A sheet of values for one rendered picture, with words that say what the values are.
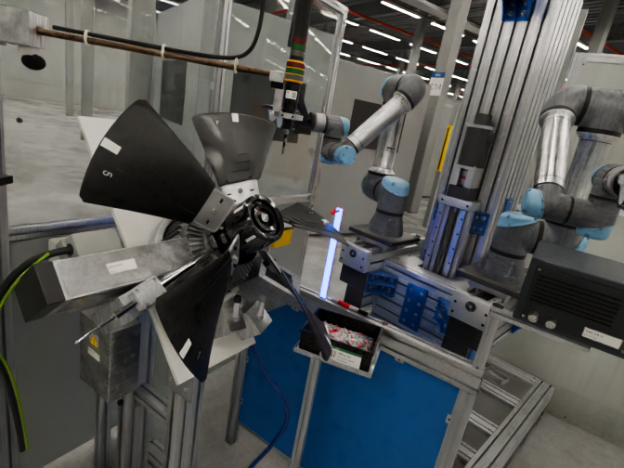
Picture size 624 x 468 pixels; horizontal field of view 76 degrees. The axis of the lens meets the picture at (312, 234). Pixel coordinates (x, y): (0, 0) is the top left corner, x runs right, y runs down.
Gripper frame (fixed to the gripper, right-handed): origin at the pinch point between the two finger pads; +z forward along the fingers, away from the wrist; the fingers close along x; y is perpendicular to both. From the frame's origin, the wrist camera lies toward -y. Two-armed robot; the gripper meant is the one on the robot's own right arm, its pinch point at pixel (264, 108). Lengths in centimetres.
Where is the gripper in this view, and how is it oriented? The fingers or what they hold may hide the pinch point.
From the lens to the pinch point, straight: 160.5
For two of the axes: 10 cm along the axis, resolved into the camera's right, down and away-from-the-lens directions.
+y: -2.1, 8.9, 4.0
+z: -9.3, -0.6, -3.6
